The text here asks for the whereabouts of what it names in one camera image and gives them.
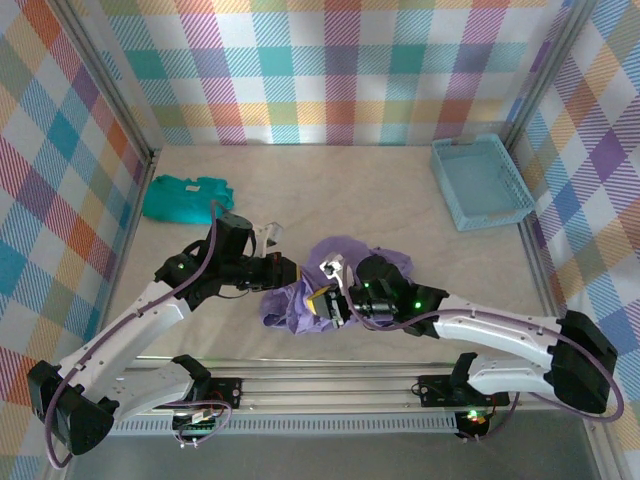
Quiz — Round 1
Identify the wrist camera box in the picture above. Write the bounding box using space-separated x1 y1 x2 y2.
251 221 285 251
318 252 347 281

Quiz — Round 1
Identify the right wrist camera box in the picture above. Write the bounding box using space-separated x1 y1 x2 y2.
318 252 347 281

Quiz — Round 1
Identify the aluminium frame post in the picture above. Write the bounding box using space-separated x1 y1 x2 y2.
502 0 601 149
52 0 164 169

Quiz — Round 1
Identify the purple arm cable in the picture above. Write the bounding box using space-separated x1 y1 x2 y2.
44 199 261 471
342 264 624 426

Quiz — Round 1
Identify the folded teal t-shirt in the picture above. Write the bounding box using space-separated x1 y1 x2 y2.
142 174 236 226

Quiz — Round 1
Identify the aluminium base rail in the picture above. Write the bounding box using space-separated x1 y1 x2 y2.
114 355 521 416

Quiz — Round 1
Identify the purple t-shirt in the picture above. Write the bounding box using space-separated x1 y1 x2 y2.
259 234 416 337

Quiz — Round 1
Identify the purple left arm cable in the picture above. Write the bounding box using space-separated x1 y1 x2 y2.
44 199 261 471

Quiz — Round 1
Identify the controller board with wires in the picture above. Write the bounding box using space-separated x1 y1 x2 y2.
171 408 224 449

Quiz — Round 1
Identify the light blue plastic basket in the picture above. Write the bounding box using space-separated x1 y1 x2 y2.
430 133 536 232

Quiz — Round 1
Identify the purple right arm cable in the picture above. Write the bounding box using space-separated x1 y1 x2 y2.
342 264 624 426

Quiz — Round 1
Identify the grey slotted cable duct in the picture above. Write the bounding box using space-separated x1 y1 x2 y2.
107 417 459 436

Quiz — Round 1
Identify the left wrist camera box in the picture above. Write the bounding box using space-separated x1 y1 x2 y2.
251 221 285 251

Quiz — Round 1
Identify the controller board with green light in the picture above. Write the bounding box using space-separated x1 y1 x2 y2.
455 407 494 441

